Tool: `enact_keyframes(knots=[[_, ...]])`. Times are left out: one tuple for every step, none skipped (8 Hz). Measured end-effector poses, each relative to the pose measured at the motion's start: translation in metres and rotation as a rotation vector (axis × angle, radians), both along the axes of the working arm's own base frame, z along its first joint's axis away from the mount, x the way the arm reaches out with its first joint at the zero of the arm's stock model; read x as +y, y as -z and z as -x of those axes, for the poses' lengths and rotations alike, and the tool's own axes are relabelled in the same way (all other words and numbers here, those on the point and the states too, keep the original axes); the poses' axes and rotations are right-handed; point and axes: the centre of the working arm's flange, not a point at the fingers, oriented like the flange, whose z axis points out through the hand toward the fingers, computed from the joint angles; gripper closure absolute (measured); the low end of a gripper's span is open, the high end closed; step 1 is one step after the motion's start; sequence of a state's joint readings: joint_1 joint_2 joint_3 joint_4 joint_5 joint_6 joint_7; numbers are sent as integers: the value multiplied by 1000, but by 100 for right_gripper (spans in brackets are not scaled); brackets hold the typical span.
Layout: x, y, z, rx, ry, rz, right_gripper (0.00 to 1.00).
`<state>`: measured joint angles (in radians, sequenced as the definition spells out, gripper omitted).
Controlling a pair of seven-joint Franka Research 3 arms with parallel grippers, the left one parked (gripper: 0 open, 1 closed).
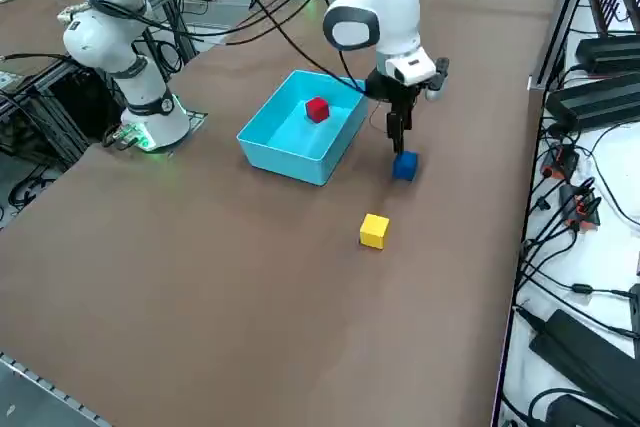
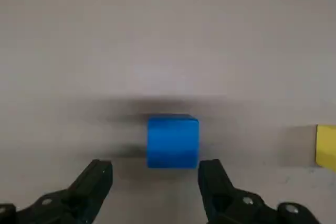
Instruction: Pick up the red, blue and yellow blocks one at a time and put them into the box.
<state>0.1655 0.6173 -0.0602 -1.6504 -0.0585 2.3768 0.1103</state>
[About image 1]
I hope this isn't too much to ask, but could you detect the blue cube block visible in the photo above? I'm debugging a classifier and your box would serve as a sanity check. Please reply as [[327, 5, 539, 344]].
[[392, 149, 420, 182]]

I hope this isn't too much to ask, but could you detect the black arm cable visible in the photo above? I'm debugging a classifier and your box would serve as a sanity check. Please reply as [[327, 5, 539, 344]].
[[214, 0, 374, 98]]

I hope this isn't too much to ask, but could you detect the yellow cube block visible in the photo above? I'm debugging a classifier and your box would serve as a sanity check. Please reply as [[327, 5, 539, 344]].
[[358, 213, 391, 251]]

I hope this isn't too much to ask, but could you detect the black slotted rack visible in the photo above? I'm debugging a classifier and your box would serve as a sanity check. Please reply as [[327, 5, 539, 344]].
[[588, 0, 640, 39]]

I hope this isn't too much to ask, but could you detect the red cube block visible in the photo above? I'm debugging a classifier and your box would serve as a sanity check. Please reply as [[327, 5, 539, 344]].
[[304, 96, 331, 124]]

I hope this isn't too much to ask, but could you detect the aluminium camera post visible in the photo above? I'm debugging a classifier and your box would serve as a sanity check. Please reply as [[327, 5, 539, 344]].
[[528, 0, 599, 93]]

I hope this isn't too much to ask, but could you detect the grey metal rail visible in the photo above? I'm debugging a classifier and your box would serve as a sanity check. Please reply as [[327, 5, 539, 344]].
[[0, 350, 112, 427]]

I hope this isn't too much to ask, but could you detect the cyan plastic box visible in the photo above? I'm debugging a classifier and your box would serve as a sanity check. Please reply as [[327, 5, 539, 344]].
[[236, 69, 372, 187]]

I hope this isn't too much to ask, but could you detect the black cable with ferrite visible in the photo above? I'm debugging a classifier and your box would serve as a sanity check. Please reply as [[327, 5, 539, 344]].
[[519, 274, 632, 301]]

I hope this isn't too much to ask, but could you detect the large black power brick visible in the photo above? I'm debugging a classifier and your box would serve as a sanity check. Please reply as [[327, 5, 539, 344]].
[[528, 308, 640, 421]]

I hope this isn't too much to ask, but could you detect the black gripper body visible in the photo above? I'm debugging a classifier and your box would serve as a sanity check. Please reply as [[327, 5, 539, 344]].
[[365, 70, 426, 111]]

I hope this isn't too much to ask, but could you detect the orange black plug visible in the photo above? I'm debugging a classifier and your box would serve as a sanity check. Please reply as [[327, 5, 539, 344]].
[[542, 144, 581, 181]]

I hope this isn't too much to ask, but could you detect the orange black clamp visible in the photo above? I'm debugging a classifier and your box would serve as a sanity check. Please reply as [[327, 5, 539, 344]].
[[558, 177, 602, 232]]

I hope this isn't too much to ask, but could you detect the ribbed black power brick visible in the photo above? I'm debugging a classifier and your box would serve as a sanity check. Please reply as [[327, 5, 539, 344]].
[[545, 71, 640, 134]]

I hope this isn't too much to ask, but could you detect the black aluminium frame stand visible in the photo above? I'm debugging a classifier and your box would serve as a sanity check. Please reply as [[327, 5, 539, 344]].
[[0, 54, 126, 168]]

